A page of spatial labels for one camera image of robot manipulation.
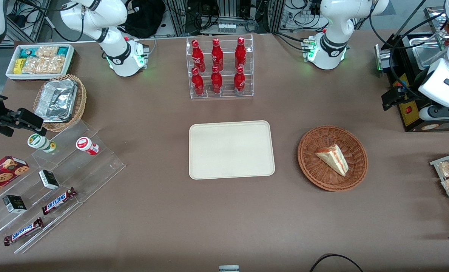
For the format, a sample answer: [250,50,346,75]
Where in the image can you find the beige plastic tray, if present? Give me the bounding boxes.
[188,120,276,180]

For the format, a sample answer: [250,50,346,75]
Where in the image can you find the red cookie box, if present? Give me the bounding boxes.
[0,155,30,201]

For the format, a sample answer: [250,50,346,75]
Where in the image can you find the green lid white cup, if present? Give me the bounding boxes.
[27,133,57,154]

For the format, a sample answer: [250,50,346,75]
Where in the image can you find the black floor cable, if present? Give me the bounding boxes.
[309,253,365,272]

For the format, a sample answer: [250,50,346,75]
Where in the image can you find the black bag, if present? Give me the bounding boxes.
[119,0,167,39]

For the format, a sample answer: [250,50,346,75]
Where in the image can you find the small tan wicker basket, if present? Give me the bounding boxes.
[33,74,87,132]

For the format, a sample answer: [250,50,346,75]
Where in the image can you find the white snack bin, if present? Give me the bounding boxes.
[5,44,76,82]

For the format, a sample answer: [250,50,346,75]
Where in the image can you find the large brown wicker basket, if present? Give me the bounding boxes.
[298,125,369,192]

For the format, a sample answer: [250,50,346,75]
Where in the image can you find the clear cracker bag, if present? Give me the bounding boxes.
[35,46,59,58]
[22,56,65,74]

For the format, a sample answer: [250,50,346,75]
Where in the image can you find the red cola bottle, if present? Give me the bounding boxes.
[211,38,224,72]
[235,37,247,70]
[191,67,205,96]
[210,66,223,94]
[191,40,206,73]
[233,66,246,95]

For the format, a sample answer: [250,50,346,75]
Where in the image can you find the red lid white cup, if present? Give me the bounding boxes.
[76,136,100,156]

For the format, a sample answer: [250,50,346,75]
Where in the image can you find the small black box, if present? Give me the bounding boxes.
[38,169,60,190]
[2,195,28,214]

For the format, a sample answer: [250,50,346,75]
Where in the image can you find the snickers bar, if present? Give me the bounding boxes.
[41,187,78,216]
[3,217,45,247]

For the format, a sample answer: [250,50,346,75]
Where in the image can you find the clear acrylic stepped shelf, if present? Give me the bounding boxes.
[0,120,126,255]

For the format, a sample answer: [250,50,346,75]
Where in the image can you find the triangular sandwich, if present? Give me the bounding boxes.
[315,144,350,177]

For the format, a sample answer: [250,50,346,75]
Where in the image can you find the clear acrylic bottle rack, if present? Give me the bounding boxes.
[186,34,255,100]

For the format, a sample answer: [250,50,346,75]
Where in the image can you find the aluminium foil tray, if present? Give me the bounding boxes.
[34,78,78,124]

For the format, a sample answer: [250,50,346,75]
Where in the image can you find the metal wire snack rack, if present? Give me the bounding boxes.
[430,150,449,232]

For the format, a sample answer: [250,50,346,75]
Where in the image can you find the black hot dog warmer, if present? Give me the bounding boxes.
[374,7,449,133]

